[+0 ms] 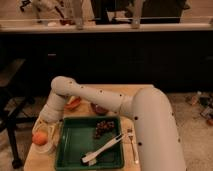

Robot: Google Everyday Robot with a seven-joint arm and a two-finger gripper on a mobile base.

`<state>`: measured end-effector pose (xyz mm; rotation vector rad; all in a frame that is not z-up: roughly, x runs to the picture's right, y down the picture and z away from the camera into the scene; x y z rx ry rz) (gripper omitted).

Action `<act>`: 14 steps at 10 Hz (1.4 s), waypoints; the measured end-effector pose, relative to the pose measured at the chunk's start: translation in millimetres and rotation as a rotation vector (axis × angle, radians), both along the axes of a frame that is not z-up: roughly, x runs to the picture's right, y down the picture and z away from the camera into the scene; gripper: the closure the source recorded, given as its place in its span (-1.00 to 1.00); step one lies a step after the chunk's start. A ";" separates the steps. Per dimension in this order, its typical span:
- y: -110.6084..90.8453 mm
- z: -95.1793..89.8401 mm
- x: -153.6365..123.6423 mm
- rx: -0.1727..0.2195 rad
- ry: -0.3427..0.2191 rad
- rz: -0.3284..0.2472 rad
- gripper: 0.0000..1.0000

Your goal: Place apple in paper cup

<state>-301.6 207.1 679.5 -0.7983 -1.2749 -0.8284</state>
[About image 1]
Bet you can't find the green plastic tray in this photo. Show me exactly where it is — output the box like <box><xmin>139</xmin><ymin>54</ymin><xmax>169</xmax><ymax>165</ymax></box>
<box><xmin>55</xmin><ymin>116</ymin><xmax>124</xmax><ymax>171</ymax></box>

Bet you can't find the orange apple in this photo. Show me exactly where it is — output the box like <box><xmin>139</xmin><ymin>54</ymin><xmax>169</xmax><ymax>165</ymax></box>
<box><xmin>32</xmin><ymin>131</ymin><xmax>47</xmax><ymax>146</ymax></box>

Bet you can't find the dark grape bunch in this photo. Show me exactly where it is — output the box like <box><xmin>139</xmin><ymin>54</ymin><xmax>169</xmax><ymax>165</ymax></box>
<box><xmin>94</xmin><ymin>121</ymin><xmax>115</xmax><ymax>139</ymax></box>

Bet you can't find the black chair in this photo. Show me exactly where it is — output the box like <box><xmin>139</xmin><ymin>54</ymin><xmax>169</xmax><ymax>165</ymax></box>
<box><xmin>0</xmin><ymin>59</ymin><xmax>35</xmax><ymax>169</ymax></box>

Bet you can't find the dark red plum toy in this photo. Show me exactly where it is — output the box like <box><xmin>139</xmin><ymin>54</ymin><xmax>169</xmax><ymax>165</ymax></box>
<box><xmin>90</xmin><ymin>103</ymin><xmax>108</xmax><ymax>116</ymax></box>

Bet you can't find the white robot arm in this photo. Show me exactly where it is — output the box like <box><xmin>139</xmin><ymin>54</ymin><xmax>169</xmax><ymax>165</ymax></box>
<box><xmin>39</xmin><ymin>76</ymin><xmax>187</xmax><ymax>171</ymax></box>

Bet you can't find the white dish brush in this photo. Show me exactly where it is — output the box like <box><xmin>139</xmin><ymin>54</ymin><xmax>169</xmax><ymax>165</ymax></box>
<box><xmin>81</xmin><ymin>134</ymin><xmax>124</xmax><ymax>165</ymax></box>

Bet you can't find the orange carrot toy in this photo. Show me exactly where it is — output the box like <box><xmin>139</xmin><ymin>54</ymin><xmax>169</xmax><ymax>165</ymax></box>
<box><xmin>65</xmin><ymin>97</ymin><xmax>81</xmax><ymax>110</ymax></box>

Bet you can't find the dark counter cabinet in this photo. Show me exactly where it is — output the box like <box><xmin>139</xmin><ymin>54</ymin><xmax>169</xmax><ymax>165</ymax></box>
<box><xmin>0</xmin><ymin>28</ymin><xmax>213</xmax><ymax>95</ymax></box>

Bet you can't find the white plastic fork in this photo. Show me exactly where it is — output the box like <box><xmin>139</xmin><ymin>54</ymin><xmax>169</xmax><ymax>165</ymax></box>
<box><xmin>127</xmin><ymin>129</ymin><xmax>139</xmax><ymax>164</ymax></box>

